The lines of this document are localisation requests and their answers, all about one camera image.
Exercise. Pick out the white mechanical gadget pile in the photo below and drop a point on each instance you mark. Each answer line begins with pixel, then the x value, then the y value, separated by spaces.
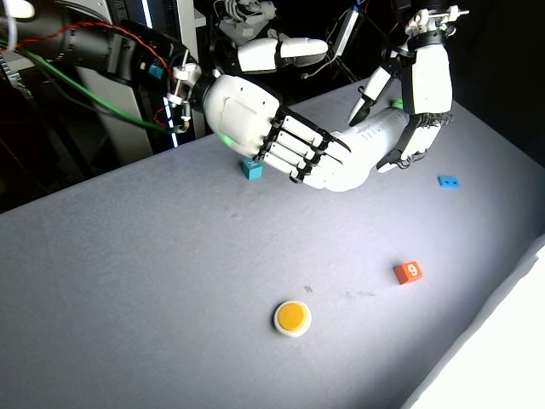
pixel 242 17

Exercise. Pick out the teal cube letter K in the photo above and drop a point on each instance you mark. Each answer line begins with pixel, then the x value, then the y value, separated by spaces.
pixel 253 171

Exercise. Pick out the white cabinet with blue strip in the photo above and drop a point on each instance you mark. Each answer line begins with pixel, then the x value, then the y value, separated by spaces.
pixel 119 142

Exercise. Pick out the blue flat two-hole block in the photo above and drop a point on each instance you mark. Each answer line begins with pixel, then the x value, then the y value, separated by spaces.
pixel 449 182

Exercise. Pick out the white adapter with blue plug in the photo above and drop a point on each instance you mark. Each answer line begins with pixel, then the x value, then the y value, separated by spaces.
pixel 345 32

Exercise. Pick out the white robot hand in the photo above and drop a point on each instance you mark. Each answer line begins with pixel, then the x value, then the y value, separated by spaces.
pixel 428 81
pixel 238 115

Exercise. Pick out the yellow round white-rimmed button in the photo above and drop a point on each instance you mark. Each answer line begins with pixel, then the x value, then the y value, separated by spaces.
pixel 292 318

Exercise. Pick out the grey table cloth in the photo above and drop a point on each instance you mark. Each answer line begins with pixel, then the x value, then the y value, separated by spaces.
pixel 127 341

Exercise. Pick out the large white plastic syringe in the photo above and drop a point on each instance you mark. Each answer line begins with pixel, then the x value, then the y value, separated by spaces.
pixel 374 132

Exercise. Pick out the orange cube number 9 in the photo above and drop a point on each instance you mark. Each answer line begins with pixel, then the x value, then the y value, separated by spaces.
pixel 408 273

